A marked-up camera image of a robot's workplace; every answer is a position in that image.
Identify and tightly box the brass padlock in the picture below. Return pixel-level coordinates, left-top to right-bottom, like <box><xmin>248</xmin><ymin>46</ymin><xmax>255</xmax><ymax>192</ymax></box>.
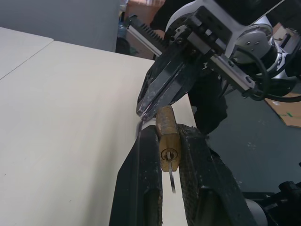
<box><xmin>135</xmin><ymin>105</ymin><xmax>182</xmax><ymax>173</ymax></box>

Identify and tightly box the flat brown cardboard sheet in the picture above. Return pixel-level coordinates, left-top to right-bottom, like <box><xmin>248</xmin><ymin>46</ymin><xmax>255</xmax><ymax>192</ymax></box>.
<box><xmin>264</xmin><ymin>92</ymin><xmax>301</xmax><ymax>129</ymax></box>

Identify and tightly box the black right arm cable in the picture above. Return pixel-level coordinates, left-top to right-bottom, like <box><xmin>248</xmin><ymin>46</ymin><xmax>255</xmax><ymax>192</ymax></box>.
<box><xmin>231</xmin><ymin>49</ymin><xmax>301</xmax><ymax>103</ymax></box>

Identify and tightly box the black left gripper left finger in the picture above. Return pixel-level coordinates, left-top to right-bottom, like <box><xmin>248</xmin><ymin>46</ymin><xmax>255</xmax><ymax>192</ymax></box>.
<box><xmin>109</xmin><ymin>124</ymin><xmax>163</xmax><ymax>226</ymax></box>

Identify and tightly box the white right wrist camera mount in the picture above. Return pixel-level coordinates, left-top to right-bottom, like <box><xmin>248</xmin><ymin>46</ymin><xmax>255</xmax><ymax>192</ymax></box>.
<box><xmin>164</xmin><ymin>0</ymin><xmax>275</xmax><ymax>62</ymax></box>

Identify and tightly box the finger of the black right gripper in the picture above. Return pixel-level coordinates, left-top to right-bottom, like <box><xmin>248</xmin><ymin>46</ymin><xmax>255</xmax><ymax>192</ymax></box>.
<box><xmin>147</xmin><ymin>53</ymin><xmax>203</xmax><ymax>121</ymax></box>
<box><xmin>136</xmin><ymin>45</ymin><xmax>183</xmax><ymax>120</ymax></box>

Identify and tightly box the silver padlock key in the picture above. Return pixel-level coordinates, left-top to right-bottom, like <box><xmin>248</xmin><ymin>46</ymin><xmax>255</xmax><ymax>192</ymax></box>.
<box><xmin>166</xmin><ymin>152</ymin><xmax>177</xmax><ymax>194</ymax></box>

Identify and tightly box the brown cardboard box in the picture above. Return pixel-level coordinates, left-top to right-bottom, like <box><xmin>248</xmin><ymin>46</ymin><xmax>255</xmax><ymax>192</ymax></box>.
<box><xmin>272</xmin><ymin>22</ymin><xmax>301</xmax><ymax>51</ymax></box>

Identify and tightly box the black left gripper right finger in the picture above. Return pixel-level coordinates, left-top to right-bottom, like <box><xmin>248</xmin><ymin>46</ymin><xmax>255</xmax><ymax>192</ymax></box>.
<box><xmin>176</xmin><ymin>124</ymin><xmax>257</xmax><ymax>226</ymax></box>

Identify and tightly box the silver robot body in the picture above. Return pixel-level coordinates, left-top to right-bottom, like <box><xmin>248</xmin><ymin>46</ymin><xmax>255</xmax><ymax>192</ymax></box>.
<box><xmin>242</xmin><ymin>180</ymin><xmax>301</xmax><ymax>226</ymax></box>

